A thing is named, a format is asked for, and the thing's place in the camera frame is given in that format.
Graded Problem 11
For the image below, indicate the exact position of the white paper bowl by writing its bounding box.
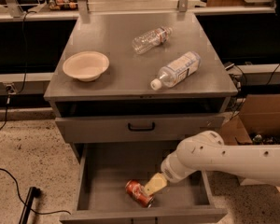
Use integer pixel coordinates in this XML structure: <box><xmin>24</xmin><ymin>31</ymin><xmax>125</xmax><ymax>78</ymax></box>
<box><xmin>63</xmin><ymin>51</ymin><xmax>109</xmax><ymax>82</ymax></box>

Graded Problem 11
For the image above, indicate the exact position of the open grey middle drawer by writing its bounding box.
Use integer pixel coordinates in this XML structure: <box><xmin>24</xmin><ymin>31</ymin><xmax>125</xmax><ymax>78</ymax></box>
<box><xmin>60</xmin><ymin>141</ymin><xmax>227</xmax><ymax>224</ymax></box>

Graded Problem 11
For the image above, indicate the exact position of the black bar on floor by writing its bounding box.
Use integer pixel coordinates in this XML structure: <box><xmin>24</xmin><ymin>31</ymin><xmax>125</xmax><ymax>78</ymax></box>
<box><xmin>19</xmin><ymin>187</ymin><xmax>41</xmax><ymax>224</ymax></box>

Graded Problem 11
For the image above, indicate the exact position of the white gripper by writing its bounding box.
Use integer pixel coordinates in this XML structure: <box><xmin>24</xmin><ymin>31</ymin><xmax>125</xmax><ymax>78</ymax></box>
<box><xmin>143</xmin><ymin>149</ymin><xmax>199</xmax><ymax>197</ymax></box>

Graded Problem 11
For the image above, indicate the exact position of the black floor cable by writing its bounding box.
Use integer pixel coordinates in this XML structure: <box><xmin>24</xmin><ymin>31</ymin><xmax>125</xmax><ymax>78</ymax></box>
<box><xmin>0</xmin><ymin>166</ymin><xmax>72</xmax><ymax>217</ymax></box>

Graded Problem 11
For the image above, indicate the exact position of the grey drawer cabinet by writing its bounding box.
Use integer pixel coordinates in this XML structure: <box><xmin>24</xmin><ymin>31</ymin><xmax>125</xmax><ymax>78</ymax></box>
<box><xmin>45</xmin><ymin>12</ymin><xmax>237</xmax><ymax>156</ymax></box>

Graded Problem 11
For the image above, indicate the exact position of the red coke can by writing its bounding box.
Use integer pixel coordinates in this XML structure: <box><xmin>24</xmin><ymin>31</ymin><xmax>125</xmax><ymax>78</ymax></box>
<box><xmin>125</xmin><ymin>179</ymin><xmax>154</xmax><ymax>208</ymax></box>

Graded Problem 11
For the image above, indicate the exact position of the black drawer handle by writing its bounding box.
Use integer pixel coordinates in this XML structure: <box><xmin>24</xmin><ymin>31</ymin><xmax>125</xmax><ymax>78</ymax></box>
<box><xmin>128</xmin><ymin>122</ymin><xmax>156</xmax><ymax>132</ymax></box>

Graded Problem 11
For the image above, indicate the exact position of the clear empty plastic bottle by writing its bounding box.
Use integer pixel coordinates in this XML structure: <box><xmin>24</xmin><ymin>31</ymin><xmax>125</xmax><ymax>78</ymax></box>
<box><xmin>132</xmin><ymin>26</ymin><xmax>173</xmax><ymax>54</ymax></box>

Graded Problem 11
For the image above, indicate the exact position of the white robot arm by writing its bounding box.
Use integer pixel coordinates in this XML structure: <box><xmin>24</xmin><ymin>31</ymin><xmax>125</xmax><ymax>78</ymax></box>
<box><xmin>144</xmin><ymin>131</ymin><xmax>280</xmax><ymax>195</ymax></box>

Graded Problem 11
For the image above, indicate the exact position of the grey top drawer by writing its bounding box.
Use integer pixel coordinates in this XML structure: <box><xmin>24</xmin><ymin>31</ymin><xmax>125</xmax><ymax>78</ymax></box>
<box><xmin>55</xmin><ymin>114</ymin><xmax>225</xmax><ymax>143</ymax></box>

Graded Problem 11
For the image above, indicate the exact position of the black hanging cable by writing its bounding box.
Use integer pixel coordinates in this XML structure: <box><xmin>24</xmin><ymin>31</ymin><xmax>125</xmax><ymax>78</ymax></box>
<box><xmin>0</xmin><ymin>10</ymin><xmax>38</xmax><ymax>138</ymax></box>

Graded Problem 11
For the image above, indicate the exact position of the open cardboard box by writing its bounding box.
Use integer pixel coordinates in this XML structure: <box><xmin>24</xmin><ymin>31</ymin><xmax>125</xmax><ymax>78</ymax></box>
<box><xmin>219</xmin><ymin>94</ymin><xmax>280</xmax><ymax>191</ymax></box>

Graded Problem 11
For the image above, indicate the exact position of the white labelled water bottle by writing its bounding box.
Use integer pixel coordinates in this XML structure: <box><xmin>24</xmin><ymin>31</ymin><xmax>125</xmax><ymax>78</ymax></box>
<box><xmin>150</xmin><ymin>51</ymin><xmax>201</xmax><ymax>91</ymax></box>

